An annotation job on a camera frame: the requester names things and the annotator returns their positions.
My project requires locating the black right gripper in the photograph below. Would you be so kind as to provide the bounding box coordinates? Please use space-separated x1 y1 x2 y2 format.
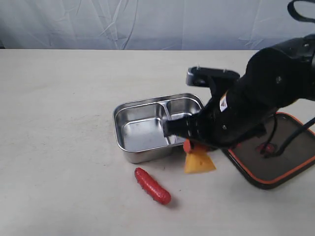
163 85 268 153

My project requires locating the yellow toy cheese wedge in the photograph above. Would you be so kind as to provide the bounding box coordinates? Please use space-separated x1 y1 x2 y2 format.
184 151 216 174

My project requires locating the red toy sausage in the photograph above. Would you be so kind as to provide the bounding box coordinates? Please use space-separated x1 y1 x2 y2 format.
134 167 171 205

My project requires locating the dark transparent lunch box lid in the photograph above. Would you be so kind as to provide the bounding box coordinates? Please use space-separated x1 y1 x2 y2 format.
223 112 315 189

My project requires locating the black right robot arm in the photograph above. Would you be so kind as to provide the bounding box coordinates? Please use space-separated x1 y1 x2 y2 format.
163 34 315 149

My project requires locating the steel two-compartment lunch box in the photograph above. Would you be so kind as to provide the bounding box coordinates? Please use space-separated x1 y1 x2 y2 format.
113 93 203 164

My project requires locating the blue-grey backdrop cloth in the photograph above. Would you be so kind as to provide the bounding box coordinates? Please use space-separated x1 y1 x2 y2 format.
0 0 315 50

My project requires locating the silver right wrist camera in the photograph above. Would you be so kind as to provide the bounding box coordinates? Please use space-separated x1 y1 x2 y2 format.
186 66 240 88

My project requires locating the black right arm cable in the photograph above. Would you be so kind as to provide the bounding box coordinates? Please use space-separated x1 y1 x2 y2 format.
255 0 315 158

